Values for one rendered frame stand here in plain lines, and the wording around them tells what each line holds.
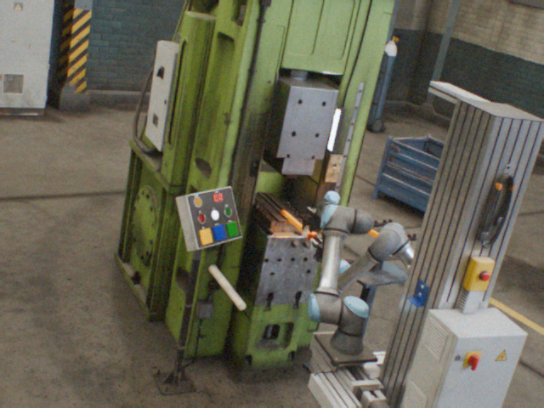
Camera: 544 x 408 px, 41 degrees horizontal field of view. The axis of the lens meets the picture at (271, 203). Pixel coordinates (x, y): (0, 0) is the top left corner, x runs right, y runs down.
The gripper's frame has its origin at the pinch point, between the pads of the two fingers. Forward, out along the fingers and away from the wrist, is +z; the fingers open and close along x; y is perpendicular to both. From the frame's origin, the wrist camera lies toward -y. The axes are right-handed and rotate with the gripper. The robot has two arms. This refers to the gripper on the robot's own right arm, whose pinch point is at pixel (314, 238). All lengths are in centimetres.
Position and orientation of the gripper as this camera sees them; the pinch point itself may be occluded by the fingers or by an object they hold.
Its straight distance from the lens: 395.5
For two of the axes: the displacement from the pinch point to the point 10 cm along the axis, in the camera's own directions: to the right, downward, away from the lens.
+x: 8.9, 0.1, 4.6
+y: -1.8, 9.3, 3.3
